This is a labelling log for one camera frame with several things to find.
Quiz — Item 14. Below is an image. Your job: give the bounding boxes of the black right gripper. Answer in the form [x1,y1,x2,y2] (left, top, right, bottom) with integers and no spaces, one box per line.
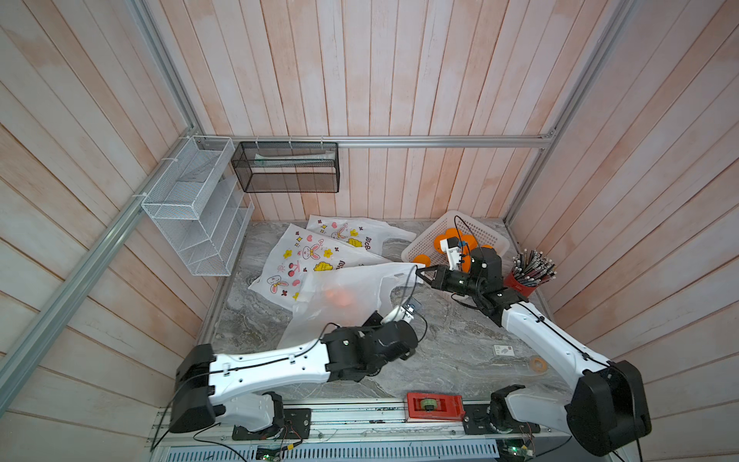
[416,266,484,301]

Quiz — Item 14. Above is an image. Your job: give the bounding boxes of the orange fruit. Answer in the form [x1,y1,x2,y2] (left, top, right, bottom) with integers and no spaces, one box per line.
[324,288,354,309]
[459,234,478,251]
[434,228,460,248]
[413,254,431,268]

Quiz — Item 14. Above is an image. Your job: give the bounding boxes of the white plastic bag front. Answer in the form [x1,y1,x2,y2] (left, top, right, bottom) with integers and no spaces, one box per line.
[278,263,417,348]

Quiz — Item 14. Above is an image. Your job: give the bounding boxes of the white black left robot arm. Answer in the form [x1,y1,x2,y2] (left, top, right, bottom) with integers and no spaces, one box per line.
[169,320,420,436]

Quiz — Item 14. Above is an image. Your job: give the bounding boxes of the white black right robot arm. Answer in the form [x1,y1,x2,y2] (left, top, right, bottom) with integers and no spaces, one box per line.
[416,248,652,456]

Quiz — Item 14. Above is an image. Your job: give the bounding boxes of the white plastic perforated basket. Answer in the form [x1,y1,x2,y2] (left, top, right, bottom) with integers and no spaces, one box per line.
[401,211,510,266]

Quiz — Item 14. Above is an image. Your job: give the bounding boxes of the white printed bag back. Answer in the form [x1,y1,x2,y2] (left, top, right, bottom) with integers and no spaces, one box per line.
[306,216,417,255]

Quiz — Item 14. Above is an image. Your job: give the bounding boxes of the white printed bag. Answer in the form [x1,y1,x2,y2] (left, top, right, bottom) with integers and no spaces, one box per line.
[306,216,417,255]
[249,224,389,312]

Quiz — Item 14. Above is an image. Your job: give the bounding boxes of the red tape dispenser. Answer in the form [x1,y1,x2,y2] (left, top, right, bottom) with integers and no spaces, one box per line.
[406,393,465,422]

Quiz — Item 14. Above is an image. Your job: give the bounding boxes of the red cup of pens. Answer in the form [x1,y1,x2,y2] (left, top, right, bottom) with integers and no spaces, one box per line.
[503,249,557,298]

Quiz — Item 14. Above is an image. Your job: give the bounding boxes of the small white label card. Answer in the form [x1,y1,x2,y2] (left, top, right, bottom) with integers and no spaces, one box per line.
[494,345,515,356]

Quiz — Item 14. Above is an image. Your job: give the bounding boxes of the white printed bag middle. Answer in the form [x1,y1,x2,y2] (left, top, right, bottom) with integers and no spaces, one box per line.
[249,224,389,312]

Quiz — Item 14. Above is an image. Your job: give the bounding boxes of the brown tape roll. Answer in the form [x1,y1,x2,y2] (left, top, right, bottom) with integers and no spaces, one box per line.
[529,356,548,373]

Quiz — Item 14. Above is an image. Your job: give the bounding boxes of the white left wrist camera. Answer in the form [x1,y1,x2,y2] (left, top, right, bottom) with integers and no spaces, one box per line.
[381,304,417,325]

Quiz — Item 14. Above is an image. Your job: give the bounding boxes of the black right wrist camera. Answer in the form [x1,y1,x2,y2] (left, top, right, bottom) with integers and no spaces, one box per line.
[440,238,471,273]

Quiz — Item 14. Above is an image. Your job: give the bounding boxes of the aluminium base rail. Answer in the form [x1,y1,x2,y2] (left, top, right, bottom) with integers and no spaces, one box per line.
[142,398,594,461]

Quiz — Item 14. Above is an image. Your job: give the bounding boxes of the black wire mesh basket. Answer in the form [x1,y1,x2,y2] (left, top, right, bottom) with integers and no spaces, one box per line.
[231,141,341,194]

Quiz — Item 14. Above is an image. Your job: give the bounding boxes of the white wire mesh shelf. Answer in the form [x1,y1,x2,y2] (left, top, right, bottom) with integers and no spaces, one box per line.
[142,136,254,277]

